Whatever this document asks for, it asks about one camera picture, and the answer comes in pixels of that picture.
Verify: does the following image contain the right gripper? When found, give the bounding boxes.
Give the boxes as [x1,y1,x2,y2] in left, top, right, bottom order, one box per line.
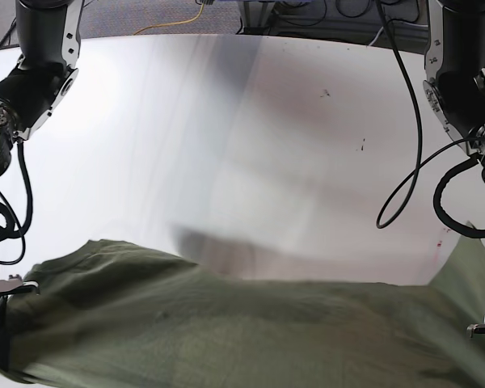
[0,274,40,377]

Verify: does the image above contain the green t-shirt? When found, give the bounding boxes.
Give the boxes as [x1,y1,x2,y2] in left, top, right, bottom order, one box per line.
[0,238,485,387]

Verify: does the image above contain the yellow cable on floor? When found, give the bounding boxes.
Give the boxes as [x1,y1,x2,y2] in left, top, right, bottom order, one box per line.
[133,3,205,36]

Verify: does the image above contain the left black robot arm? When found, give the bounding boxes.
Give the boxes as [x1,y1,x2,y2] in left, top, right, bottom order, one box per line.
[424,1,485,239]

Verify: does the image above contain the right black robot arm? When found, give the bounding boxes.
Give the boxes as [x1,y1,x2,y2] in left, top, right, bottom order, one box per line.
[0,1,85,243]

